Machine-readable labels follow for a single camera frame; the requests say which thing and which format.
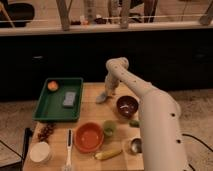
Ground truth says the grey-blue towel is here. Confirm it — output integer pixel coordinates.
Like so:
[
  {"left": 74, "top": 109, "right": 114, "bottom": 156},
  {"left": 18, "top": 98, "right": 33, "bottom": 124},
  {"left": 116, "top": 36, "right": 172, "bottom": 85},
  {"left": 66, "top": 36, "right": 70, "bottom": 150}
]
[{"left": 96, "top": 92, "right": 108, "bottom": 104}]

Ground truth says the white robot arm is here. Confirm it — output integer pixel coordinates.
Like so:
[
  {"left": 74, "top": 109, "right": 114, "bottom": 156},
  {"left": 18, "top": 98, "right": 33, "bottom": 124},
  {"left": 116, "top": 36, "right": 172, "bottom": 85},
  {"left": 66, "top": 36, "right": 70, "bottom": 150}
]
[{"left": 105, "top": 57, "right": 190, "bottom": 171}]

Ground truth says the dark maroon bowl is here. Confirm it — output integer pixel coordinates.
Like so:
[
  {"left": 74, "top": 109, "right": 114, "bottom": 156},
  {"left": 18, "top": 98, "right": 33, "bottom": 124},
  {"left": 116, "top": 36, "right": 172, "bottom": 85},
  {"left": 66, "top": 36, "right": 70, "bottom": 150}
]
[{"left": 116, "top": 96, "right": 139, "bottom": 118}]

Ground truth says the red-orange bowl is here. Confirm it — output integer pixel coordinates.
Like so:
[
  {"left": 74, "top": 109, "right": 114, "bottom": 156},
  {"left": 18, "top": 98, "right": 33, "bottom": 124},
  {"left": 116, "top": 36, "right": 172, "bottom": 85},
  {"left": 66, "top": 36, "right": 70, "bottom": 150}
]
[{"left": 74, "top": 122, "right": 104, "bottom": 153}]

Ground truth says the green cup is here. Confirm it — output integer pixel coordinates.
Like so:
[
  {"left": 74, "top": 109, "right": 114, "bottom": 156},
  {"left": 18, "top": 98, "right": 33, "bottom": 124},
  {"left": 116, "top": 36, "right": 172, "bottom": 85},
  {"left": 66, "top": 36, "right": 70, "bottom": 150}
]
[{"left": 103, "top": 120, "right": 116, "bottom": 137}]

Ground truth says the grey sponge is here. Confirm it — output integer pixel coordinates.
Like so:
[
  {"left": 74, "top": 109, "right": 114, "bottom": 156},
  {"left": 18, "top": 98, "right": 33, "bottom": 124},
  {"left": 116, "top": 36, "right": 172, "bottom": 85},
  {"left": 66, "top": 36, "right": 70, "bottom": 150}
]
[{"left": 63, "top": 92, "right": 76, "bottom": 107}]

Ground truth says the green chili pepper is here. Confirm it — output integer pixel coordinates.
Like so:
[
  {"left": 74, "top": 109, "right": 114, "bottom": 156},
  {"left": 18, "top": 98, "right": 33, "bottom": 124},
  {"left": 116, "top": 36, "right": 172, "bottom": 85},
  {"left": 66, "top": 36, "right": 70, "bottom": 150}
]
[{"left": 129, "top": 120, "right": 140, "bottom": 128}]

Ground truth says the green plastic tray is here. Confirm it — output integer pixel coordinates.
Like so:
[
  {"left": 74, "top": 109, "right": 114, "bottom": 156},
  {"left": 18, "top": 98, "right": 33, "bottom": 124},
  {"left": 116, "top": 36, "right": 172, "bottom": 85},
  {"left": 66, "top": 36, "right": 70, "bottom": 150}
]
[{"left": 33, "top": 77, "right": 83, "bottom": 122}]

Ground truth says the orange fruit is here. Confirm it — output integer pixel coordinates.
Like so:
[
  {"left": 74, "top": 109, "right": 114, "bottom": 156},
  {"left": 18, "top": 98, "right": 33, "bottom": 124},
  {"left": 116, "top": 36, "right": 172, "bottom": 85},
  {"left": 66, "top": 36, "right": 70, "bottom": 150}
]
[{"left": 47, "top": 81, "right": 59, "bottom": 92}]

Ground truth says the small metal cup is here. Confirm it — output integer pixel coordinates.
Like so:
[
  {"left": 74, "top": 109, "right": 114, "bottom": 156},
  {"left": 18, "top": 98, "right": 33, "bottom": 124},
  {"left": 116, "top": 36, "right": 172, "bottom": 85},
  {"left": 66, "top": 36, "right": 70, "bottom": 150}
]
[{"left": 131, "top": 138, "right": 142, "bottom": 154}]

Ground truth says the yellow corn cob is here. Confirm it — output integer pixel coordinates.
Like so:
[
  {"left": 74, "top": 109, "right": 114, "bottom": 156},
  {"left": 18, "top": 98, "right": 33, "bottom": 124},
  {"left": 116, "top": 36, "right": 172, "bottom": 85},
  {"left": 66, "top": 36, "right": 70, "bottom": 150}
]
[{"left": 94, "top": 149, "right": 122, "bottom": 160}]

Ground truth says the dark grape bunch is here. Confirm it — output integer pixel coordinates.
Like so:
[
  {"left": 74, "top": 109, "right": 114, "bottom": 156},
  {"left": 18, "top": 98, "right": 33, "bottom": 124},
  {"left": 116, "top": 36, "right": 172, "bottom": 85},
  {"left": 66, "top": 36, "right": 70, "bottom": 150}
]
[{"left": 37, "top": 123, "right": 55, "bottom": 142}]

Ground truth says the white round container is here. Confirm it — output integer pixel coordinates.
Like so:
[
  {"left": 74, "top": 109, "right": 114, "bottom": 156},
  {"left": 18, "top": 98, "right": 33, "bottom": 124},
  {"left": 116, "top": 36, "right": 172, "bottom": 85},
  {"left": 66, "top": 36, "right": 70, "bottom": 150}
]
[{"left": 30, "top": 142, "right": 51, "bottom": 163}]

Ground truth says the black cable on floor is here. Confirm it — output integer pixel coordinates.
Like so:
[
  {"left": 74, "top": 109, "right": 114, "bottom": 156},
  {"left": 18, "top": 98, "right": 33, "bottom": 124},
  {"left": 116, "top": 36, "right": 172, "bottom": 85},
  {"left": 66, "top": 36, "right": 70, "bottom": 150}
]
[{"left": 182, "top": 133, "right": 213, "bottom": 171}]

